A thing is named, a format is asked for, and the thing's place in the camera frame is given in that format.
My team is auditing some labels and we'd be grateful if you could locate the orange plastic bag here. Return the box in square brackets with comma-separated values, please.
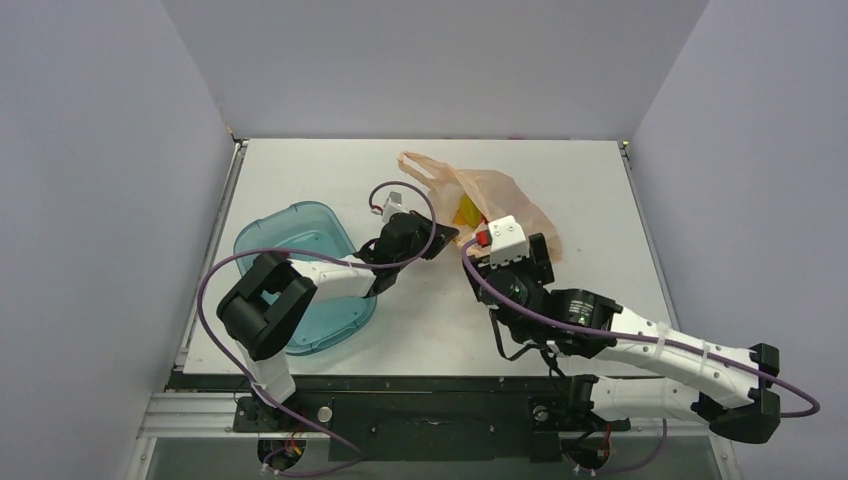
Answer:
[397, 151, 564, 262]

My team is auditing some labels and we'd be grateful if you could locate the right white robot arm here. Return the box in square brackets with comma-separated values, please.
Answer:
[462, 234, 782, 444]

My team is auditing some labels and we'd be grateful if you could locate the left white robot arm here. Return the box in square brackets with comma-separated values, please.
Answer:
[216, 211, 459, 430]

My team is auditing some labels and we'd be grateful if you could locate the yellow fake fruit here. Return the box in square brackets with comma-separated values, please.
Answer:
[453, 194, 485, 229]

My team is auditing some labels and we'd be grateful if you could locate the teal plastic bin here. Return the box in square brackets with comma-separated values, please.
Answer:
[233, 201, 377, 356]

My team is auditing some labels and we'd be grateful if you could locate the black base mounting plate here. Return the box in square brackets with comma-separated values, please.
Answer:
[232, 375, 631, 462]

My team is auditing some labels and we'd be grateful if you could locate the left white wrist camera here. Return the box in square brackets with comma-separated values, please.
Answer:
[380, 191, 409, 224]

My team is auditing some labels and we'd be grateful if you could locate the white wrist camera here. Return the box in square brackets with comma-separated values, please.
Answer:
[475, 215, 530, 268]
[380, 191, 409, 224]

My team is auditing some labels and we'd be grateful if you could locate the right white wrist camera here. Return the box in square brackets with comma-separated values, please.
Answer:
[475, 215, 530, 268]

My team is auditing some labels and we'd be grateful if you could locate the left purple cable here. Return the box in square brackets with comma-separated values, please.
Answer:
[196, 180, 439, 399]

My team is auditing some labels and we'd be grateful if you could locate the purple cable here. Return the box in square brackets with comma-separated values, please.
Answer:
[460, 238, 821, 420]
[196, 180, 439, 399]

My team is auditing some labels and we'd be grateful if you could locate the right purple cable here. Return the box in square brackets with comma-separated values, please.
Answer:
[460, 238, 821, 420]

